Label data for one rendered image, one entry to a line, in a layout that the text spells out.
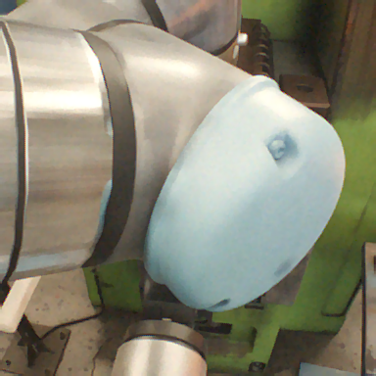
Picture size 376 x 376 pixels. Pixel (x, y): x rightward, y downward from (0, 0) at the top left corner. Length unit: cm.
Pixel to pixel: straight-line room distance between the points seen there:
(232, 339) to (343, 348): 45
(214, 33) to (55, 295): 146
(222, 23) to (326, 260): 99
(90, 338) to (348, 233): 94
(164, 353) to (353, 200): 81
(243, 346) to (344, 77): 84
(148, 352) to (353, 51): 68
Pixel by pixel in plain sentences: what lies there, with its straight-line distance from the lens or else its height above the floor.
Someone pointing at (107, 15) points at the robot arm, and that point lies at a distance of 19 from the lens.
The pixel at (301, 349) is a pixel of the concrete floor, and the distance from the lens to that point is 151.
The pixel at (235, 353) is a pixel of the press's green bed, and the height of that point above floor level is 15.
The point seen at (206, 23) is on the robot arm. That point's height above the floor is 122.
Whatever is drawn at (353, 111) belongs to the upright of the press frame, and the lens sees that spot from 90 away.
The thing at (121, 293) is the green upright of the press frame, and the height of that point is 12.
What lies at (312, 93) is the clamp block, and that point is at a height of 98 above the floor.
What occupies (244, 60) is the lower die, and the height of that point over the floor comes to 99.
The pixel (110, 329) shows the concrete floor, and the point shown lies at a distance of 152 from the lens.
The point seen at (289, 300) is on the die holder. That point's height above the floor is 49.
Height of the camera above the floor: 131
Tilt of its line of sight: 41 degrees down
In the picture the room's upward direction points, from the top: straight up
